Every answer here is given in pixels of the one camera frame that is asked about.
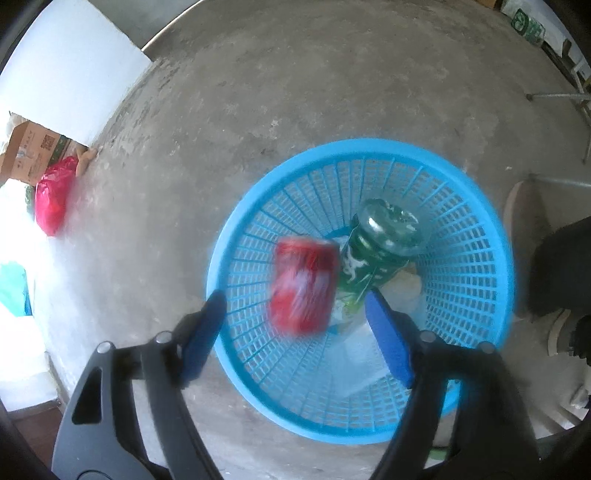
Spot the clear plastic container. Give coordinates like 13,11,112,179
328,314,402,398

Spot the green packet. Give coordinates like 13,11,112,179
510,7,546,47

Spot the teal plastic bag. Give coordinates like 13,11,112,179
0,261,31,319

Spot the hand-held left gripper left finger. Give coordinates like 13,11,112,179
52,290,228,480

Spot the printed cardboard box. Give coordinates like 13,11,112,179
0,111,90,185

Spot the green label clear bottle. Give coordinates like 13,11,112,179
330,198,426,324

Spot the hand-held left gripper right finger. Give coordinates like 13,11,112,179
365,290,541,480

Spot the tan paper scrap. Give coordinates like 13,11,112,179
76,148,99,176

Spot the red plastic bag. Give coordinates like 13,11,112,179
35,155,79,237

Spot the blue plastic basket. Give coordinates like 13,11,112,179
206,138,515,445

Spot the red drink can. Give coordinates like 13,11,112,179
268,236,341,335

